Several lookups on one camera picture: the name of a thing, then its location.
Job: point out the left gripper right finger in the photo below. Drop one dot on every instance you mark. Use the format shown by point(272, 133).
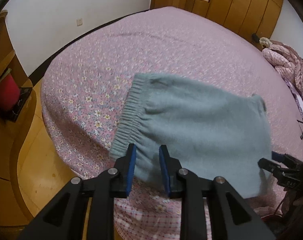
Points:
point(210, 209)

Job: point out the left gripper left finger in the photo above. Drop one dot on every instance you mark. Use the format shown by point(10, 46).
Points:
point(85, 208)

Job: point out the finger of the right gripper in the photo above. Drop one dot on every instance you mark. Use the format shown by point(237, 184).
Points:
point(271, 167)
point(282, 158)

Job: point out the grey fleece pants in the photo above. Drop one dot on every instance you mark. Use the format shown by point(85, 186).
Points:
point(211, 131)

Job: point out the right hand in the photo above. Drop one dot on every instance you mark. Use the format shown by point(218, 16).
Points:
point(290, 199)

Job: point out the purple ruffled pillow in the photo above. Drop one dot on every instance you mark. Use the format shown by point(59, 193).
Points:
point(296, 95)

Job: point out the pink quilted comforter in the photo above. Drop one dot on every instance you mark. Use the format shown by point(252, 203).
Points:
point(286, 62)

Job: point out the plush toy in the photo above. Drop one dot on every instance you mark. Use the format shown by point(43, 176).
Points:
point(265, 42)

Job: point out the red container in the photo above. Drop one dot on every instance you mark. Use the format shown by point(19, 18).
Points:
point(9, 93)

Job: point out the pink floral bed sheet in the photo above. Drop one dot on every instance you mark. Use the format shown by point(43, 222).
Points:
point(86, 85)

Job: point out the wooden wardrobe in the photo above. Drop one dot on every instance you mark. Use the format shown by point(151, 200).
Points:
point(250, 19)

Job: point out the white wall socket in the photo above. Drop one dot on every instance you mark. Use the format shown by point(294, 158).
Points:
point(79, 22)

